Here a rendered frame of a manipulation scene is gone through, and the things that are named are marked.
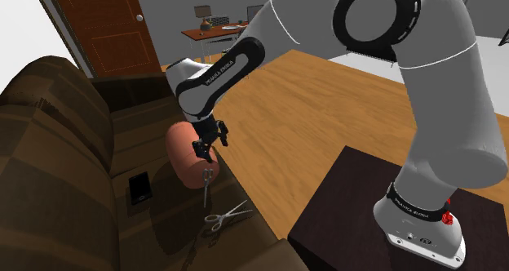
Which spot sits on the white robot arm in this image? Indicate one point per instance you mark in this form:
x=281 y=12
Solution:
x=445 y=115

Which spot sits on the open silver scissors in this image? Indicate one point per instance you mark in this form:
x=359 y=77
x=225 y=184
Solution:
x=222 y=217

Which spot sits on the closed silver scissors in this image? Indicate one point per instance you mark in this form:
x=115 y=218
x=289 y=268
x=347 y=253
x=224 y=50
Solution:
x=206 y=186

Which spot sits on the pink cylinder cushion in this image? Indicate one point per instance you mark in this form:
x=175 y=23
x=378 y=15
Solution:
x=183 y=158

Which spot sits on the black phone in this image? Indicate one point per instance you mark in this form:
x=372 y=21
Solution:
x=140 y=188

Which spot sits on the brown sofa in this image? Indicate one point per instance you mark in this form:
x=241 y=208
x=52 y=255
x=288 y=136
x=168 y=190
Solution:
x=59 y=174

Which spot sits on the dark robot stand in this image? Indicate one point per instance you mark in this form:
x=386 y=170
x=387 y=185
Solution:
x=342 y=226

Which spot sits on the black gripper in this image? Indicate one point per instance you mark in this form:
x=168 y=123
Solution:
x=206 y=130

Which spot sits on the brown wooden door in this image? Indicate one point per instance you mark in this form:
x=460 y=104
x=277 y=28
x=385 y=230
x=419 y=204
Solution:
x=111 y=27

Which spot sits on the brown desk with lamp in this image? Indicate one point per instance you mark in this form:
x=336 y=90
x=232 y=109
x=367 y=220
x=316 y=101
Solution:
x=206 y=31

